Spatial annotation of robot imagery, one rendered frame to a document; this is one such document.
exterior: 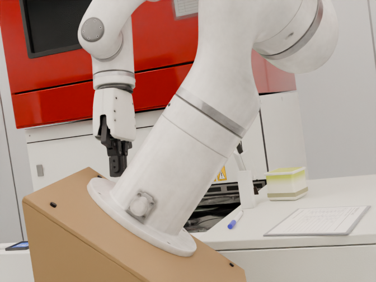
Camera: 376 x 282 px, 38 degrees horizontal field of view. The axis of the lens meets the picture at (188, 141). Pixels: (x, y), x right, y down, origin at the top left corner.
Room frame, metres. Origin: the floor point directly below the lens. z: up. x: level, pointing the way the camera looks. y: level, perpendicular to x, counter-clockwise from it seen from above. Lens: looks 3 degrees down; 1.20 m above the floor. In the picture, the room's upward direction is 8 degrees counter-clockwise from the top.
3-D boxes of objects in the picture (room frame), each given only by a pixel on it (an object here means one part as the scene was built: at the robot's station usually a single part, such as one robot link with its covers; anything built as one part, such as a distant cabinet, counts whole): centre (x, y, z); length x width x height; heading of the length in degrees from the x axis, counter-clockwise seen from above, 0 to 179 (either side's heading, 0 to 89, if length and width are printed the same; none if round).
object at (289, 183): (1.28, -0.22, 1.00); 0.07 x 0.07 x 0.07; 53
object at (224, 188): (1.65, 0.00, 0.96); 0.44 x 0.01 x 0.02; 69
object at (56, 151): (1.72, 0.16, 1.02); 0.82 x 0.03 x 0.40; 69
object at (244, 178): (1.25, -0.12, 1.03); 0.06 x 0.04 x 0.13; 159
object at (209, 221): (1.58, 0.01, 0.90); 0.34 x 0.34 x 0.01; 68
